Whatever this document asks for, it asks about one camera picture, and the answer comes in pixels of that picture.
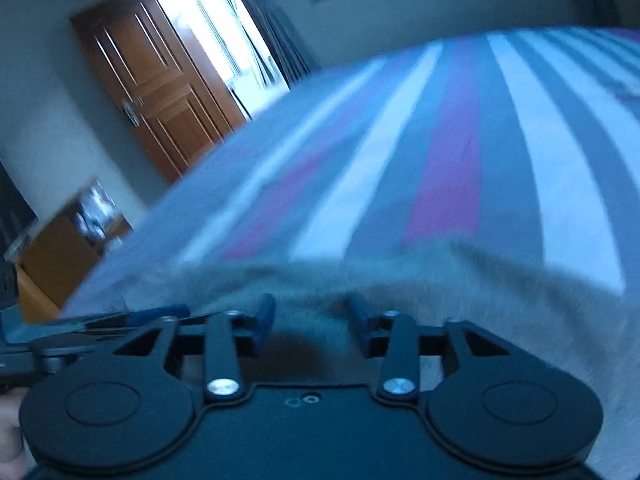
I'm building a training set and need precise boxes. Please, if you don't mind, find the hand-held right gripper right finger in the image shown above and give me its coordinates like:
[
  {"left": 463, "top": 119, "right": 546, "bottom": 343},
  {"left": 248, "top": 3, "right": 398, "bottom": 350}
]
[{"left": 346, "top": 294, "right": 521, "bottom": 404}]

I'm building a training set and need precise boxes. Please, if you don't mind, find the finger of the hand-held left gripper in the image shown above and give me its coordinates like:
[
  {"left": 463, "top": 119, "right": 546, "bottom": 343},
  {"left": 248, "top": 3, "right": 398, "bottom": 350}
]
[{"left": 60, "top": 304, "right": 192, "bottom": 333}]

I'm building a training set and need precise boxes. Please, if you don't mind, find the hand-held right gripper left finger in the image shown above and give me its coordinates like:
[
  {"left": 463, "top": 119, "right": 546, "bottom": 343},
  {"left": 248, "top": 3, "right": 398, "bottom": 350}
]
[{"left": 114, "top": 294, "right": 277, "bottom": 404}]

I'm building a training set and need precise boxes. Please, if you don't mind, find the grey fuzzy sock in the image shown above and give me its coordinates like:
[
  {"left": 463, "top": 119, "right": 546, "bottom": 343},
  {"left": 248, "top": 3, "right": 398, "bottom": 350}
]
[{"left": 165, "top": 240, "right": 640, "bottom": 466}]

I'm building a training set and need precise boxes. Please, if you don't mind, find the person's left hand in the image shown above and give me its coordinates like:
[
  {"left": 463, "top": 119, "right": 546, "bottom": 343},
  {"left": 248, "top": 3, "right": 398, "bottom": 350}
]
[{"left": 0, "top": 389, "right": 28, "bottom": 479}]

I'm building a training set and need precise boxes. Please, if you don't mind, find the wooden cabinet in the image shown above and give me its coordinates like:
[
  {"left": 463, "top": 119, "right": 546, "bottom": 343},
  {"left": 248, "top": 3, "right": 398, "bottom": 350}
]
[{"left": 15, "top": 180, "right": 135, "bottom": 324}]

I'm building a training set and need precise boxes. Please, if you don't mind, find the clutter of small items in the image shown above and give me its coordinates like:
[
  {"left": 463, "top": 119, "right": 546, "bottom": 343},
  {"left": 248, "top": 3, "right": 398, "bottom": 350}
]
[{"left": 74, "top": 182, "right": 125, "bottom": 247}]

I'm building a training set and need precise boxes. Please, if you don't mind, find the dark panel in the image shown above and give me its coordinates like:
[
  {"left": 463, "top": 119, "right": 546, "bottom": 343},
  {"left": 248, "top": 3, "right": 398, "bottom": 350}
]
[{"left": 0, "top": 159, "right": 40, "bottom": 311}]

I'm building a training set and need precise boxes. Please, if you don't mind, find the striped bed sheet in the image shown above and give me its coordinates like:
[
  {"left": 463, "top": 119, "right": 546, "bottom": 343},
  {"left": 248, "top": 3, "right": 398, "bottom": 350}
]
[{"left": 62, "top": 27, "right": 640, "bottom": 318}]

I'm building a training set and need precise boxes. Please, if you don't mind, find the brown wooden door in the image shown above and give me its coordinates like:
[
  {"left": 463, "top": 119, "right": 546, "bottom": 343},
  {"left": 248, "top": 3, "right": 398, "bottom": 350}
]
[{"left": 70, "top": 0, "right": 247, "bottom": 186}]

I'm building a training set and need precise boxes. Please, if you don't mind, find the bright glass door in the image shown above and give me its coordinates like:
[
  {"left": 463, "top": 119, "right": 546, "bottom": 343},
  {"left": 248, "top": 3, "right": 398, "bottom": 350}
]
[{"left": 152, "top": 0, "right": 292, "bottom": 122}]

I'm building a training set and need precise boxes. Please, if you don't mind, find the dark striped curtain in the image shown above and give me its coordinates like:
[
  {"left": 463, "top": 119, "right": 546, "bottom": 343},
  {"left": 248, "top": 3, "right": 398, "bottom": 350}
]
[{"left": 217, "top": 0, "right": 322, "bottom": 92}]

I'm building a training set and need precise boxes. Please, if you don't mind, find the metal door handle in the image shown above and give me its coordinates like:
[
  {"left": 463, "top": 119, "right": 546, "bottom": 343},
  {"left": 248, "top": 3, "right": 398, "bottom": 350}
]
[{"left": 121, "top": 99, "right": 144, "bottom": 129}]

